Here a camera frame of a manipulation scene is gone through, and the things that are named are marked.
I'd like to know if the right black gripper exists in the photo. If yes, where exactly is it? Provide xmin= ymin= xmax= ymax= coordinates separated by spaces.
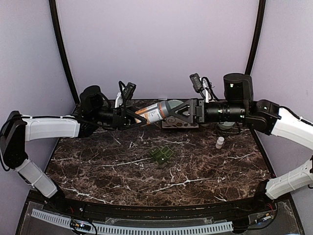
xmin=170 ymin=97 xmax=247 ymax=124

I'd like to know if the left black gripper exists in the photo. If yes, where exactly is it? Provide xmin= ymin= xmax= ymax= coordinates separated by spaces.
xmin=92 ymin=105 xmax=152 ymax=131

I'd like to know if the large grey-capped pill bottle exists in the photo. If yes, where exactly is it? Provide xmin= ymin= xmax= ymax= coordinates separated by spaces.
xmin=135 ymin=100 xmax=171 ymax=125

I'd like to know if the green weekly pill organizer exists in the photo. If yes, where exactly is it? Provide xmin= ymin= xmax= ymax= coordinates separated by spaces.
xmin=149 ymin=146 xmax=174 ymax=165

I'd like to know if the small white pill bottle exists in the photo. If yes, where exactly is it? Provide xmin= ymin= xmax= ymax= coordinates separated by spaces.
xmin=215 ymin=137 xmax=224 ymax=149

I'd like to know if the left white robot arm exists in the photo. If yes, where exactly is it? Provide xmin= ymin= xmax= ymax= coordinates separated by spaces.
xmin=0 ymin=83 xmax=148 ymax=213

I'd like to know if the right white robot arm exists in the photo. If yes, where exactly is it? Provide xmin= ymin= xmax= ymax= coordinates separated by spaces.
xmin=170 ymin=73 xmax=313 ymax=212

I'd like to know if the celadon bowl on plate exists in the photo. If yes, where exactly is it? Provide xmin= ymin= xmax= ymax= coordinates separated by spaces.
xmin=168 ymin=99 xmax=185 ymax=111

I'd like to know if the floral square ceramic plate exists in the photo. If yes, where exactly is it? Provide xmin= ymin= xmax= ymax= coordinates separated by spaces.
xmin=161 ymin=116 xmax=199 ymax=129

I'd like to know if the celadon bowl on table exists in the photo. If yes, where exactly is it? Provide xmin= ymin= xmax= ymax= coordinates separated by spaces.
xmin=217 ymin=122 xmax=235 ymax=130

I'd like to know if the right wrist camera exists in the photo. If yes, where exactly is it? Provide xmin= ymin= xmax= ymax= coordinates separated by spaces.
xmin=189 ymin=73 xmax=217 ymax=103

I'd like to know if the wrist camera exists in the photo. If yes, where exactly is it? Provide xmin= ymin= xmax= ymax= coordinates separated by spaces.
xmin=114 ymin=81 xmax=136 ymax=108
xmin=189 ymin=73 xmax=217 ymax=103

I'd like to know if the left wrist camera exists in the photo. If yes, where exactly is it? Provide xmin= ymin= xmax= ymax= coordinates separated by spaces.
xmin=114 ymin=81 xmax=136 ymax=108

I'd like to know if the white slotted cable duct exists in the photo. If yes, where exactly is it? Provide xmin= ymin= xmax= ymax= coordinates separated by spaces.
xmin=30 ymin=209 xmax=234 ymax=235

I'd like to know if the black front rail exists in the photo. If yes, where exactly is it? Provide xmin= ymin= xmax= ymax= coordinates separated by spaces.
xmin=24 ymin=189 xmax=294 ymax=221

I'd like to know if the right black frame post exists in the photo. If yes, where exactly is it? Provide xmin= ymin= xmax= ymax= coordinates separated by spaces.
xmin=245 ymin=0 xmax=266 ymax=75

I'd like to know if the black frame post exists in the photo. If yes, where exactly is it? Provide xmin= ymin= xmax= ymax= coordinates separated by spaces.
xmin=48 ymin=0 xmax=80 ymax=105
xmin=245 ymin=0 xmax=266 ymax=75

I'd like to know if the left black frame post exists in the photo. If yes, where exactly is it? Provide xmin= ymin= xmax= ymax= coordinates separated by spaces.
xmin=48 ymin=0 xmax=80 ymax=105

